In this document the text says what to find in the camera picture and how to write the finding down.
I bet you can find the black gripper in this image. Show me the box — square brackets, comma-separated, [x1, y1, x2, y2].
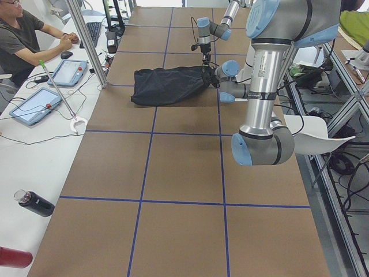
[200, 43, 211, 66]
[203, 68, 220, 88]

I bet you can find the black t-shirt with logo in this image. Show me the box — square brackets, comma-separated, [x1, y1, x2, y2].
[131, 66, 211, 106]

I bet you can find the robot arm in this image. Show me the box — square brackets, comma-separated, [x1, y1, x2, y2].
[215, 1, 341, 166]
[191, 1, 244, 63]

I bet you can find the person right hand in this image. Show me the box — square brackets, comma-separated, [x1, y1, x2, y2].
[59, 33, 79, 51]

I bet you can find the black keyboard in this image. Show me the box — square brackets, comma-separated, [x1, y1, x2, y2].
[86, 21, 102, 47]

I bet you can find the white chair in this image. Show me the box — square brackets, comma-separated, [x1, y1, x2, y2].
[284, 114, 356, 155]

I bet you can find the upper blue teach pendant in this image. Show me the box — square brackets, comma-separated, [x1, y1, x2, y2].
[51, 59, 88, 87]

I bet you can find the blue teach pendant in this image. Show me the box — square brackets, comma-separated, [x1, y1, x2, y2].
[51, 59, 88, 87]
[9, 88, 62, 126]

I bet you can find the metal grabber rod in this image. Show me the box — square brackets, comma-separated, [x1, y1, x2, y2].
[39, 60, 88, 134]

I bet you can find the black computer mouse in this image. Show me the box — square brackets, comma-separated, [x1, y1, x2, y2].
[60, 51, 73, 59]

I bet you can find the lower blue teach pendant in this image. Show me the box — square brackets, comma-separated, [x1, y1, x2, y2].
[9, 88, 62, 126]

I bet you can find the seated person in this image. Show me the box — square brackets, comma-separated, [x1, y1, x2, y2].
[1, 1, 64, 87]

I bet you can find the black water bottle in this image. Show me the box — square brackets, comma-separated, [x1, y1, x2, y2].
[13, 189, 55, 217]

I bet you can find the red bottle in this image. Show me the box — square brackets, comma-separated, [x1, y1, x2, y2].
[1, 247, 33, 268]

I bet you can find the aluminium frame post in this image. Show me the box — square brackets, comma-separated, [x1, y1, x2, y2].
[66, 0, 108, 88]

